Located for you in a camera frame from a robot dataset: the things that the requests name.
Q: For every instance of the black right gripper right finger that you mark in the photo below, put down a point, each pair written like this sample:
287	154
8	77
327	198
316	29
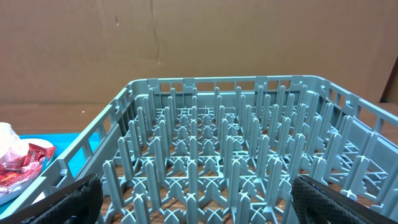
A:
314	202

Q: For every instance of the red snack wrapper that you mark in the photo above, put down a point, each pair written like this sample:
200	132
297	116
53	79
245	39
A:
19	172

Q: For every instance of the white tissue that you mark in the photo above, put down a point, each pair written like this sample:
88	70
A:
12	147

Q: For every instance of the teal plastic tray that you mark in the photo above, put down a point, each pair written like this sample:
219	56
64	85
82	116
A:
61	142

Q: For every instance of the grey dishwasher rack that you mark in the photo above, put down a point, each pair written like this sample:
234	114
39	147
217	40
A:
209	150

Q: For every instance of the large pink plate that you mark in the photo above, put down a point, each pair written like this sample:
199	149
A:
7	197

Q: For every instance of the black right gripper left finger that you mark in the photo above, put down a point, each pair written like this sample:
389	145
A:
79	202

